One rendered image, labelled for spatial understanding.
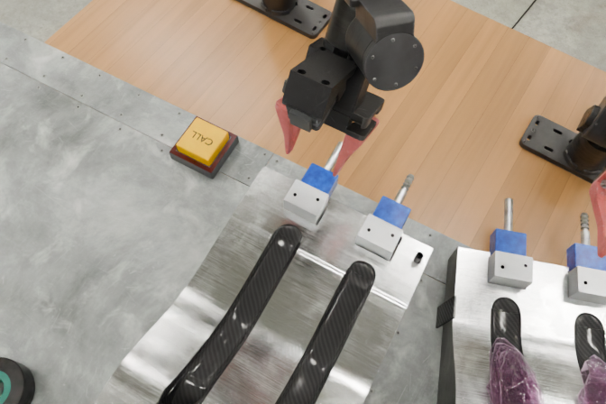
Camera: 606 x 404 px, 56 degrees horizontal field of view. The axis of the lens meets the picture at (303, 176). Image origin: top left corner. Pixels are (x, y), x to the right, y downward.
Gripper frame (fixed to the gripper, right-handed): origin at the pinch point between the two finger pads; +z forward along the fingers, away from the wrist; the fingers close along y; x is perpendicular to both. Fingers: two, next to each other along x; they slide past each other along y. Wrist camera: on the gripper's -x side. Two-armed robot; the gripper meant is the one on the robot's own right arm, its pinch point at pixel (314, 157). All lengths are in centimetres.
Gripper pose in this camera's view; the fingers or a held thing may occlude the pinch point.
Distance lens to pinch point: 67.7
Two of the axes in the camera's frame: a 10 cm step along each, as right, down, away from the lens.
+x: 4.0, -4.4, 8.1
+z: -2.5, 7.9, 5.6
